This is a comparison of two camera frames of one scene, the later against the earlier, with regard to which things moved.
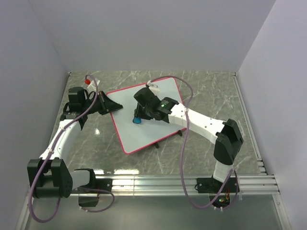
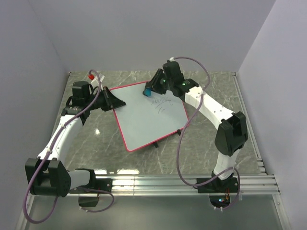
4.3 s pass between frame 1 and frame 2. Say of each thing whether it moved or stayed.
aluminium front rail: stayed
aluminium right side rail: stayed
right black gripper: moved
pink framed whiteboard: stayed
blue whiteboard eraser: moved
